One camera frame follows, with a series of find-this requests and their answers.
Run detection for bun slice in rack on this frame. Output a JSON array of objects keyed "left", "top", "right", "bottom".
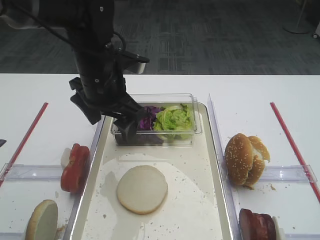
[{"left": 24, "top": 199, "right": 58, "bottom": 240}]

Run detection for bun bottom slice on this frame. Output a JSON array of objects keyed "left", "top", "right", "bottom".
[{"left": 116, "top": 165, "right": 168, "bottom": 215}]

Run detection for green lettuce leaves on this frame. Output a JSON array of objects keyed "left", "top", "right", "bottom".
[{"left": 153, "top": 103, "right": 194, "bottom": 143}]

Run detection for clear rail behind sesame bun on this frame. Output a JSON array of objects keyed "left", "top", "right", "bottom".
[{"left": 259, "top": 165, "right": 318, "bottom": 183}]

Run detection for purple cabbage pieces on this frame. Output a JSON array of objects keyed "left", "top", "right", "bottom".
[{"left": 116, "top": 105, "right": 166, "bottom": 146}]

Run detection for left red strip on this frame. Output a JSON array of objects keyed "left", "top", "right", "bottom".
[{"left": 0, "top": 102, "right": 49, "bottom": 186}]

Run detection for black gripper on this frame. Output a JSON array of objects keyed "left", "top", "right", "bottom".
[{"left": 69, "top": 49, "right": 144, "bottom": 145}]

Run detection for sesame burger bun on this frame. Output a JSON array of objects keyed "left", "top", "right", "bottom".
[{"left": 224, "top": 133, "right": 253, "bottom": 185}]

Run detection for clear long divider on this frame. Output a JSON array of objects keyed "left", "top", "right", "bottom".
[
  {"left": 62, "top": 117, "right": 106, "bottom": 240},
  {"left": 207, "top": 94, "right": 243, "bottom": 240}
]

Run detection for right red strip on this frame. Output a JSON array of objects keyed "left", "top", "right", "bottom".
[{"left": 269, "top": 101, "right": 320, "bottom": 203}]

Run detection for white pusher behind tomato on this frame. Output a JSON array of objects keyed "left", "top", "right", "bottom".
[{"left": 60, "top": 147, "right": 71, "bottom": 169}]

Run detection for bun slice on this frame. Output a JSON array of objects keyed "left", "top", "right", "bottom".
[
  {"left": 116, "top": 165, "right": 168, "bottom": 215},
  {"left": 24, "top": 199, "right": 58, "bottom": 240}
]

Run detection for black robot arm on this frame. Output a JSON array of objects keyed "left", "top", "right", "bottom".
[{"left": 0, "top": 0, "right": 149, "bottom": 142}]

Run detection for left clear long divider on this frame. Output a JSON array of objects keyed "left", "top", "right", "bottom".
[{"left": 62, "top": 117, "right": 106, "bottom": 240}]

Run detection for dark red meat patties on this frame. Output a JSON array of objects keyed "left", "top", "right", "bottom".
[{"left": 239, "top": 208, "right": 277, "bottom": 240}]

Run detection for white pusher behind meat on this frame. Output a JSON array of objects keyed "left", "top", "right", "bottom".
[{"left": 272, "top": 216, "right": 286, "bottom": 240}]

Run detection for red tomato slices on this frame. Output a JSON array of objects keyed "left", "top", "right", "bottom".
[{"left": 60, "top": 143, "right": 90, "bottom": 194}]

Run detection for clear rail behind tomato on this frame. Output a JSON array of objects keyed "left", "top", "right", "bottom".
[{"left": 0, "top": 163, "right": 63, "bottom": 181}]

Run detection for torn sesame bun half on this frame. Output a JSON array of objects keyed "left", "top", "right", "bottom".
[{"left": 244, "top": 136, "right": 271, "bottom": 189}]

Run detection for clear plastic salad container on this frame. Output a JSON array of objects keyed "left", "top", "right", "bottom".
[{"left": 110, "top": 93, "right": 202, "bottom": 146}]

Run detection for right clear long divider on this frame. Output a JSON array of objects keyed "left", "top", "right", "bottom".
[{"left": 207, "top": 94, "right": 243, "bottom": 240}]

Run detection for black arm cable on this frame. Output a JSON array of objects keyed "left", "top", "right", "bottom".
[{"left": 7, "top": 0, "right": 127, "bottom": 55}]

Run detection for red strip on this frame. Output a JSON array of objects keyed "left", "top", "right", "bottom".
[
  {"left": 269, "top": 101, "right": 320, "bottom": 203},
  {"left": 0, "top": 102, "right": 49, "bottom": 186}
]

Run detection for white floor stand base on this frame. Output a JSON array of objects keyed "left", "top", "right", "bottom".
[{"left": 283, "top": 0, "right": 312, "bottom": 35}]

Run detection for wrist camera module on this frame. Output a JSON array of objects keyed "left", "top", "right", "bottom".
[{"left": 116, "top": 51, "right": 150, "bottom": 74}]

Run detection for metal serving tray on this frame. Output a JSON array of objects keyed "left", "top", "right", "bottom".
[{"left": 71, "top": 104, "right": 233, "bottom": 240}]

